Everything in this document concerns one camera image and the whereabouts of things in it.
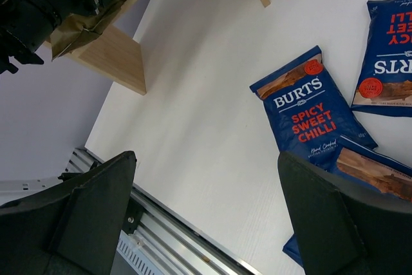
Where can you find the wooden two-tier shelf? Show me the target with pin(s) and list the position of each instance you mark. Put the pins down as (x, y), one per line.
(114, 55)

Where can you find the blue burts bag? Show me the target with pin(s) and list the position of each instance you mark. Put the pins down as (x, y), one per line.
(377, 172)
(306, 110)

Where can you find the light blue cassava chips bag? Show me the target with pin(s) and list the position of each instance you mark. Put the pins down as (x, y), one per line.
(77, 31)

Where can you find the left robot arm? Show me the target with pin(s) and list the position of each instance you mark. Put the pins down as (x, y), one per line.
(9, 44)

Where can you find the blue Burts bag upside-down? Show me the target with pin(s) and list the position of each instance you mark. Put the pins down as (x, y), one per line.
(384, 83)

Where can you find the aluminium mounting rail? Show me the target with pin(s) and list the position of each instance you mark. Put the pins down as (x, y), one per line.
(169, 240)

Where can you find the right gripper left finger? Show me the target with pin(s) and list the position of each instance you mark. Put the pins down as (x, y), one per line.
(72, 227)

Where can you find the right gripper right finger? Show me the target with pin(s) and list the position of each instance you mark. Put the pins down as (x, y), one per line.
(342, 227)

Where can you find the blue Burts bag front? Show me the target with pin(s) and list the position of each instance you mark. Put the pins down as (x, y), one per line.
(377, 172)

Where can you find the white slotted cable duct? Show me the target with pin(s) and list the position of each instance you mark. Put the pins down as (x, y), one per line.
(135, 258)

